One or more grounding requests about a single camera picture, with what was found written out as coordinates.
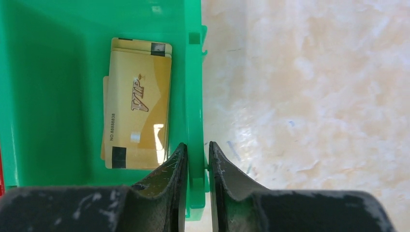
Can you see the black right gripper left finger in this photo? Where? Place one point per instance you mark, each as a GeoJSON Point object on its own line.
{"type": "Point", "coordinates": [156, 203]}

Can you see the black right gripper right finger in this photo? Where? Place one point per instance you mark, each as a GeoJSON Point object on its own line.
{"type": "Point", "coordinates": [240, 204]}

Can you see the gold VIP card stack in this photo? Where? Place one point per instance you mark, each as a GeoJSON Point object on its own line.
{"type": "Point", "coordinates": [136, 95]}

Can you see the red plastic bin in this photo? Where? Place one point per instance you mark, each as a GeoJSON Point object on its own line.
{"type": "Point", "coordinates": [2, 184]}

